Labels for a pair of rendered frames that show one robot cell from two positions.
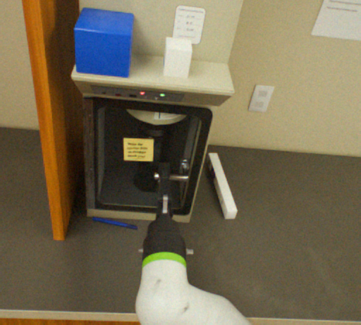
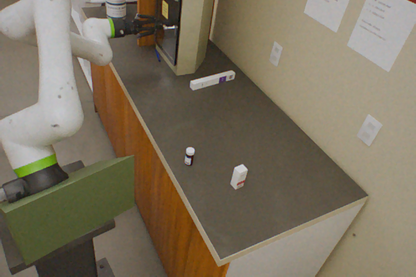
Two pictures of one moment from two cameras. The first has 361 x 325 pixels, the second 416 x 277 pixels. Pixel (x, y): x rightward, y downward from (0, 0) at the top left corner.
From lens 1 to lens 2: 164 cm
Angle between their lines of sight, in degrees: 49
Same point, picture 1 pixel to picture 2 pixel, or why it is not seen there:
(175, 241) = (119, 21)
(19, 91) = not seen: hidden behind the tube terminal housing
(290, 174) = (255, 110)
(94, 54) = not seen: outside the picture
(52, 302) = not seen: hidden behind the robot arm
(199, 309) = (93, 33)
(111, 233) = (151, 55)
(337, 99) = (315, 79)
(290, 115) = (289, 79)
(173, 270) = (104, 21)
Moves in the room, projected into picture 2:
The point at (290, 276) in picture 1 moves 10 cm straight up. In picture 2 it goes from (168, 112) to (169, 96)
